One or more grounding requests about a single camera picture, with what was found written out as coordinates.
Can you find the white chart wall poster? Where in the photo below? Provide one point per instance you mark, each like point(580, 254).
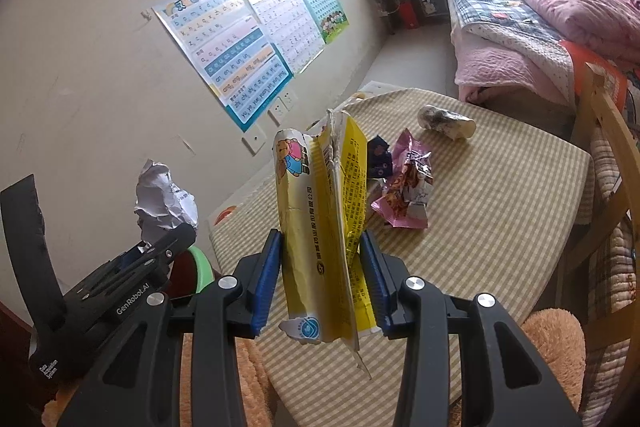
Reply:
point(285, 12)

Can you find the floral print paper cup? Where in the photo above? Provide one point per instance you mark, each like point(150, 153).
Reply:
point(445, 122)

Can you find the dark brown furniture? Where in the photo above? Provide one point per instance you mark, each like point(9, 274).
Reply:
point(12, 332)

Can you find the red box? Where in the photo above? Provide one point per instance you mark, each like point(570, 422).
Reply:
point(409, 12)

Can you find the wooden chair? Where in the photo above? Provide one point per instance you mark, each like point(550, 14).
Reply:
point(607, 117)

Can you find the dark blue wrapper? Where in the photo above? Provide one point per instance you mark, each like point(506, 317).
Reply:
point(378, 154)

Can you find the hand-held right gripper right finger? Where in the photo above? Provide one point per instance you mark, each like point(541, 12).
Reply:
point(372, 287)

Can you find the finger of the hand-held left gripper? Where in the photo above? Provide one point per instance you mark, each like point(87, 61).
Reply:
point(175, 239)
point(131, 257)

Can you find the white paper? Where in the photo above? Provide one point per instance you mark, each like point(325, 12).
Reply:
point(160, 202)

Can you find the pink snack wrapper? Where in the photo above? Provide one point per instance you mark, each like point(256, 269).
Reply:
point(405, 197)

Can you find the white wall socket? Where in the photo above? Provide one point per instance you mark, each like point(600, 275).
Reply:
point(276, 112)
point(254, 139)
point(287, 99)

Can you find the pink blanket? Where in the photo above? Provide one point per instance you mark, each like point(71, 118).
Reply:
point(575, 12)

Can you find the green trash bin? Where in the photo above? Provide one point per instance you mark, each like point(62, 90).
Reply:
point(202, 269)

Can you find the blue alphabet wall poster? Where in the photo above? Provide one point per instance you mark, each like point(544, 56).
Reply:
point(220, 52)

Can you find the small white bag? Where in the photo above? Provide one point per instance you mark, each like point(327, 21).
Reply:
point(427, 5)

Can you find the light pink bedsheet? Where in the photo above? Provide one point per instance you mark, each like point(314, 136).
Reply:
point(500, 72)

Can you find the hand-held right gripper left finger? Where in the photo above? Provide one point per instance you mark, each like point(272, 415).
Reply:
point(267, 287)

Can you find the yellow snack wrapper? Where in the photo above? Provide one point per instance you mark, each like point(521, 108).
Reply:
point(310, 232)

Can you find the brown teddy bear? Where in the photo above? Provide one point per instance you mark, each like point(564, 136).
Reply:
point(555, 347)

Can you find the orange cartoon printed blanket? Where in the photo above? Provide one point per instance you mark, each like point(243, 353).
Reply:
point(590, 57)

